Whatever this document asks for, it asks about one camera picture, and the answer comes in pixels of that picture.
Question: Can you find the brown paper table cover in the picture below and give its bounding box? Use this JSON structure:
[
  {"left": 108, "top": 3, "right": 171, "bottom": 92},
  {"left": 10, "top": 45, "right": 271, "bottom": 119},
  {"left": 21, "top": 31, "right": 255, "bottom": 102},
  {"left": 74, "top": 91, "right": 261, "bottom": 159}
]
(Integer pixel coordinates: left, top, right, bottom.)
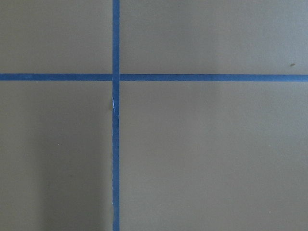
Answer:
[{"left": 0, "top": 0, "right": 308, "bottom": 231}]

